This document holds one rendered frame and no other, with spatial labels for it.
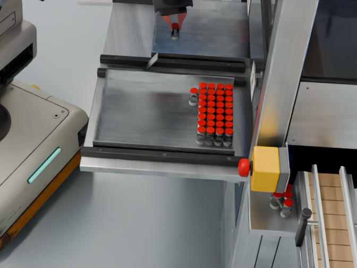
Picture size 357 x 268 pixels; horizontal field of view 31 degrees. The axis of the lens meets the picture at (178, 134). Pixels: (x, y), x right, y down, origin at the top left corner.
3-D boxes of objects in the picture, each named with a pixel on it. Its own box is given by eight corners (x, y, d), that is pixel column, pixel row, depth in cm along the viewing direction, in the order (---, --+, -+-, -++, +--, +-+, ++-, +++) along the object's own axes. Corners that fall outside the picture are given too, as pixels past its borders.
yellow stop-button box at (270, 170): (281, 168, 142) (287, 147, 137) (283, 193, 137) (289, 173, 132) (247, 166, 142) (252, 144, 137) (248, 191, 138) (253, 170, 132)
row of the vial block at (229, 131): (231, 96, 169) (233, 83, 165) (231, 147, 156) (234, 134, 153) (223, 95, 169) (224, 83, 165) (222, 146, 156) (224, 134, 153)
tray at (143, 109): (232, 86, 171) (234, 77, 169) (233, 160, 154) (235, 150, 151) (107, 78, 172) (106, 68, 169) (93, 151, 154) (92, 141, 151)
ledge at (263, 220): (305, 192, 150) (307, 187, 149) (311, 238, 142) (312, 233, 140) (247, 188, 151) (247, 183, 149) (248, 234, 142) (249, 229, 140)
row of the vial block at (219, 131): (223, 96, 169) (224, 83, 165) (222, 147, 156) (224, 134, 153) (214, 95, 169) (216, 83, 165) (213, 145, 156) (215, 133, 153)
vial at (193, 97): (197, 100, 167) (198, 87, 164) (197, 106, 166) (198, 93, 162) (188, 100, 167) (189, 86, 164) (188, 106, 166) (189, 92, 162)
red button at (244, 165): (254, 167, 140) (256, 155, 137) (254, 181, 137) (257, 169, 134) (237, 166, 140) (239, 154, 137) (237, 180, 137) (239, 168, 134)
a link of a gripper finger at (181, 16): (189, 34, 172) (186, 6, 165) (163, 39, 172) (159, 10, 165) (186, 19, 177) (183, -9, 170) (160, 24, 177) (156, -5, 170)
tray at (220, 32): (268, 13, 195) (270, 3, 192) (272, 69, 177) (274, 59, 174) (157, 6, 195) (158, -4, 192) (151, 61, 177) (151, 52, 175)
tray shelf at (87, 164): (266, 8, 199) (267, 3, 198) (280, 183, 152) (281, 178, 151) (114, -1, 200) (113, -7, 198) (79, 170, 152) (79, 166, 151)
